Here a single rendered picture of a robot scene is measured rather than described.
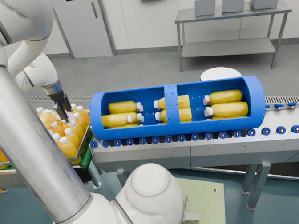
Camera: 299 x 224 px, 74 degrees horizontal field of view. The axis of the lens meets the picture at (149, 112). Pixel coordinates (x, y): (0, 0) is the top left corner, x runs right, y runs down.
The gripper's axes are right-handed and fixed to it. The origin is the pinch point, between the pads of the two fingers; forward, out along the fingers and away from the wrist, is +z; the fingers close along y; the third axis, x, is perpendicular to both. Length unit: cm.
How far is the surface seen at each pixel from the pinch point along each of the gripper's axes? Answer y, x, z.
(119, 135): -11.4, -30.9, 5.7
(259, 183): -7, -116, 69
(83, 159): -13.5, -4.7, 21.1
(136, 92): 14.2, -40.0, -4.3
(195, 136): -8, -72, 14
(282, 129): -8, -117, 14
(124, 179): -7, -21, 55
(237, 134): -9, -94, 15
